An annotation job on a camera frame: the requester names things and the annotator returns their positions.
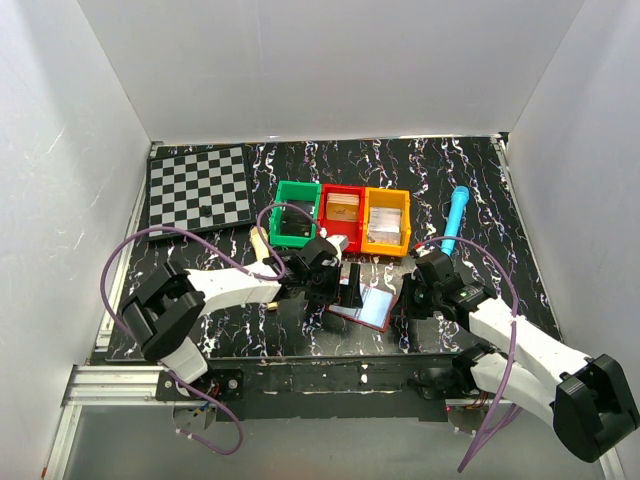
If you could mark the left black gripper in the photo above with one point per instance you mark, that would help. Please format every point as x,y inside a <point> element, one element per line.
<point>338,282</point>

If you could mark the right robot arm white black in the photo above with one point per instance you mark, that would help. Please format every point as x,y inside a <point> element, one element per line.
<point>586,400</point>

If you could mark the red leather card holder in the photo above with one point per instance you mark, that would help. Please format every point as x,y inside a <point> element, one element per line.
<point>375,312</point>

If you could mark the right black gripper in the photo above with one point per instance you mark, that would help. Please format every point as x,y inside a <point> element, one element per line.
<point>412,298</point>

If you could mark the brown card stack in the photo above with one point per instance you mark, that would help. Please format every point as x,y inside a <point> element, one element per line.
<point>342,207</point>

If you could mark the white card stack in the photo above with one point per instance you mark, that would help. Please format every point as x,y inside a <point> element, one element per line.
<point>385,225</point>

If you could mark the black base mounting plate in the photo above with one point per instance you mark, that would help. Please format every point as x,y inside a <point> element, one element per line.
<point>420,386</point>

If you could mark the black and grey chessboard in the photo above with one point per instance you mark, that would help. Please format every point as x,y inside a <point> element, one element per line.
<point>180,184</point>

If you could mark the red plastic bin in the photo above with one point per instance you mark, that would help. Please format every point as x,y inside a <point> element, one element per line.
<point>352,230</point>

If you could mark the orange plastic bin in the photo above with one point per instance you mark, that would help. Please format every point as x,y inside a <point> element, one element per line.
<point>378,197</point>

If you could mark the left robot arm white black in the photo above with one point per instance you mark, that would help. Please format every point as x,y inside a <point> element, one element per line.
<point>161,313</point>

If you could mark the green plastic bin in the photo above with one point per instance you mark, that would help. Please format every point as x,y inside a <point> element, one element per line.
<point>292,190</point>

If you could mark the black card in green bin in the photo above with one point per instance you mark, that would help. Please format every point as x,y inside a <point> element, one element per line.
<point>294,222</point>

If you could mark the wooden rolling pin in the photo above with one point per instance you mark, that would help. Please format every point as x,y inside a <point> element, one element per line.
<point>260,245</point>

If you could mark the blue toy microphone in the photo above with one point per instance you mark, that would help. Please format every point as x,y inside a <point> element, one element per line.
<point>459,200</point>

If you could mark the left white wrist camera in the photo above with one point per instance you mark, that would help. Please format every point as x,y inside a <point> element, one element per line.
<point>340,243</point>

